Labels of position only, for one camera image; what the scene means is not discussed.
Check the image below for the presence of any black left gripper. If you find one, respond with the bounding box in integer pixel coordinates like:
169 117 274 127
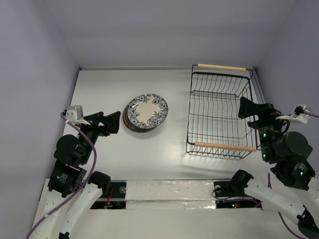
79 110 121 162

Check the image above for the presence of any dark blue constellation plate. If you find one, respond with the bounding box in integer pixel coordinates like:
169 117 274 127
123 107 135 130

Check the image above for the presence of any dark reindeer snowflake plate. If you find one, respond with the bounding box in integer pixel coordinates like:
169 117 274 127
122 112 153 133

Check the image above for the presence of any blue white floral plate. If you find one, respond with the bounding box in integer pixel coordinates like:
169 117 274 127
127 93 168 129

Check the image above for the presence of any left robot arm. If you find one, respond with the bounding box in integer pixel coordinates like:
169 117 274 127
27 106 121 239

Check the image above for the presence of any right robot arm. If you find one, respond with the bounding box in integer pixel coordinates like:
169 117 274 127
229 97 319 239

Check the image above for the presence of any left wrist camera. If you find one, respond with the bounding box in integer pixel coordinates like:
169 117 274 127
65 105 84 123

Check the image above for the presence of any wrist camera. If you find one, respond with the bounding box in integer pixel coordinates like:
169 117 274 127
65 105 84 123
276 104 312 124

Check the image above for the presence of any black wire dish rack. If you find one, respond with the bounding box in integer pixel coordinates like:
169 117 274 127
186 64 259 160

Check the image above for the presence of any near wooden rack handle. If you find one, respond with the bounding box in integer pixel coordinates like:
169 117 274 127
194 142 257 152

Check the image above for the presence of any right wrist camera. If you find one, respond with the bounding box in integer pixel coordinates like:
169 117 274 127
276 104 312 124

